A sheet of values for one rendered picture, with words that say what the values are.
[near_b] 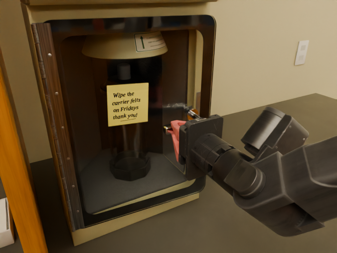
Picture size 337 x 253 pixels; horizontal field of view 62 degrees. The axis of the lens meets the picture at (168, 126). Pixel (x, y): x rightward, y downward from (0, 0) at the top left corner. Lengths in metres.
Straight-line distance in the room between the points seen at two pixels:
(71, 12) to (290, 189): 0.38
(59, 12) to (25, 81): 0.48
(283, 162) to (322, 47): 1.40
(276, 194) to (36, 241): 0.37
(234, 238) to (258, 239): 0.05
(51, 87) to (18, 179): 0.15
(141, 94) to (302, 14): 1.11
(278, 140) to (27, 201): 0.36
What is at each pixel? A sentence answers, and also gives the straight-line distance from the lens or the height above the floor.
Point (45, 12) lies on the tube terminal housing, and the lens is 0.48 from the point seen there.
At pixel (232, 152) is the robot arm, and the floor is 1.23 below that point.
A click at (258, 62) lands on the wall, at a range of 1.35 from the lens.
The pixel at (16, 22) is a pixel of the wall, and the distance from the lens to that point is 0.91.
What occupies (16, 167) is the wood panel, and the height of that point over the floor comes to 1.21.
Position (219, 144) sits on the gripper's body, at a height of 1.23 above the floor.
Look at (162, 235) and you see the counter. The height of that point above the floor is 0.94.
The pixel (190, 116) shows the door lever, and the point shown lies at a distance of 0.57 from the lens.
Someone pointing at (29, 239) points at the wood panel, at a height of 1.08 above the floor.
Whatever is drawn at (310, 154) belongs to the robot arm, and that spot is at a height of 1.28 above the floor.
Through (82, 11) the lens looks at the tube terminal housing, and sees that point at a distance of 0.49.
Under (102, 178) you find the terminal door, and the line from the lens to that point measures 0.57.
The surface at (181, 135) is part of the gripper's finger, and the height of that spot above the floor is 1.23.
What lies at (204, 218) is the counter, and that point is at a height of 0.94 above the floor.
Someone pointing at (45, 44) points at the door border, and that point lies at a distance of 0.47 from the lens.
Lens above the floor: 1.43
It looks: 25 degrees down
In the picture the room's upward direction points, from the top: straight up
